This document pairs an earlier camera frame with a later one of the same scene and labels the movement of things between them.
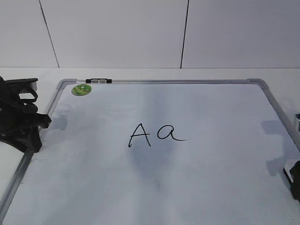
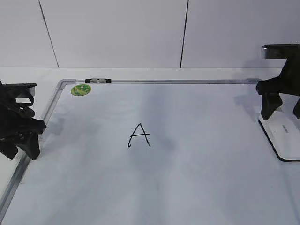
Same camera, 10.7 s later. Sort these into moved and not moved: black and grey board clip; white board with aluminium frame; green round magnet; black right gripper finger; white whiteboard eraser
Moved: white whiteboard eraser; black right gripper finger
Not moved: black and grey board clip; white board with aluminium frame; green round magnet
